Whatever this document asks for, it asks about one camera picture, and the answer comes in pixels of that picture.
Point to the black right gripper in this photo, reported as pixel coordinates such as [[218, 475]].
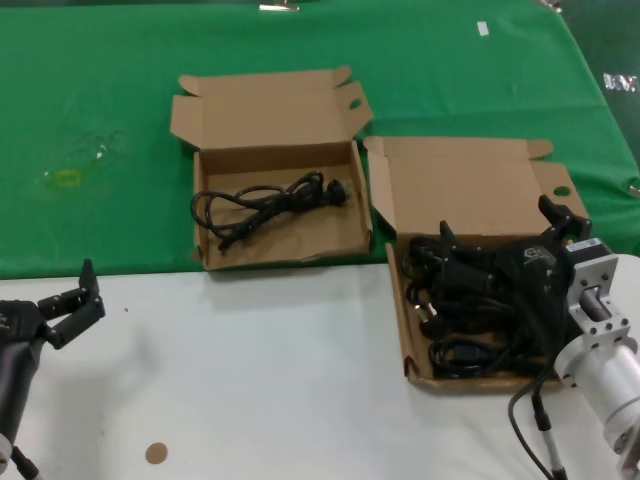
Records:
[[535, 272]]

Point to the green table cloth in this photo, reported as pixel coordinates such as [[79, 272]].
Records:
[[100, 75]]

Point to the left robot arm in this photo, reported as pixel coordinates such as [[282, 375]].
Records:
[[4, 447]]

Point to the white tape piece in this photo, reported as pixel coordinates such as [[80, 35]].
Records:
[[483, 28]]

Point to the metal clip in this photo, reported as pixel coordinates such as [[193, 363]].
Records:
[[635, 190], [550, 3]]

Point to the cardboard box, torn rim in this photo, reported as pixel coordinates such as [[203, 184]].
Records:
[[280, 235]]

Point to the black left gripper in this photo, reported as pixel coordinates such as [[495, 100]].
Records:
[[20, 350]]

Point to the shiny foil scrap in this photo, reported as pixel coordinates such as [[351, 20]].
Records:
[[620, 82]]

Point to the round brown cardboard disc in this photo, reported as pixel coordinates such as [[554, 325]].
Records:
[[156, 453]]

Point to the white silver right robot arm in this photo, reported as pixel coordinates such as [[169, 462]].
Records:
[[610, 385]]

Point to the cardboard box, dark stained rim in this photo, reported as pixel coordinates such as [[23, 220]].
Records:
[[460, 190]]

